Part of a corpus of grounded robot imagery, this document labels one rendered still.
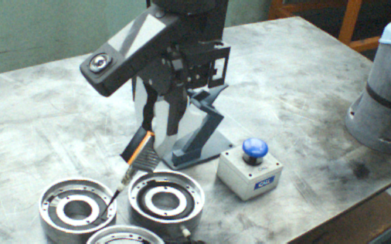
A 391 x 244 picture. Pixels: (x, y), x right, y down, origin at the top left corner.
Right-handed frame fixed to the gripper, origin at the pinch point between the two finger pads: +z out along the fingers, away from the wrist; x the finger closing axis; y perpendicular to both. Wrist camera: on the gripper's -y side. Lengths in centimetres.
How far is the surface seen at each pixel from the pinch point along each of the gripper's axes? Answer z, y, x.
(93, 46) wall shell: 78, 74, 159
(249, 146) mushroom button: 5.8, 17.1, -1.0
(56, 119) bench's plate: 13.1, -1.3, 26.6
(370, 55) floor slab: 94, 250, 115
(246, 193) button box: 11.4, 14.9, -4.5
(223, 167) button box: 10.6, 14.9, 1.2
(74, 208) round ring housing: 11.8, -8.4, 4.7
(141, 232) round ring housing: 9.5, -3.8, -5.1
